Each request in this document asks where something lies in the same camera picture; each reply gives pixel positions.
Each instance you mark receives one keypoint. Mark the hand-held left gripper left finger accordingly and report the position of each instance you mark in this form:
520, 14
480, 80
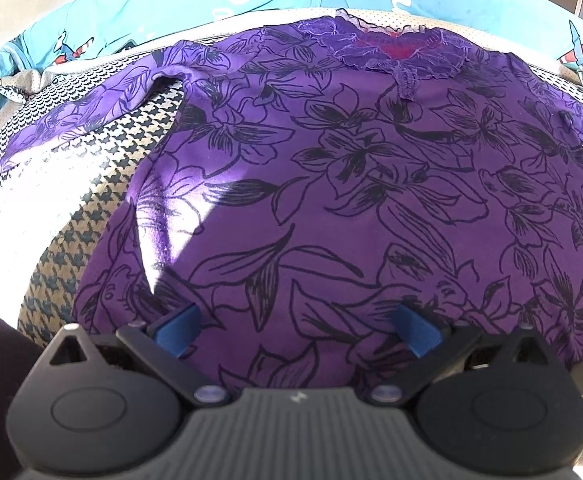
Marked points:
179, 330

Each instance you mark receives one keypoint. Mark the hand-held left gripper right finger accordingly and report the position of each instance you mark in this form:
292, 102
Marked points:
416, 332

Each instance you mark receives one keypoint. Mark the purple floral shirt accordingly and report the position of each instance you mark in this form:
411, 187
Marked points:
371, 185

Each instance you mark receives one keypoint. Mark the houndstooth bed mat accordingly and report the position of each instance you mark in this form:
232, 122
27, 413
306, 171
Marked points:
136, 110

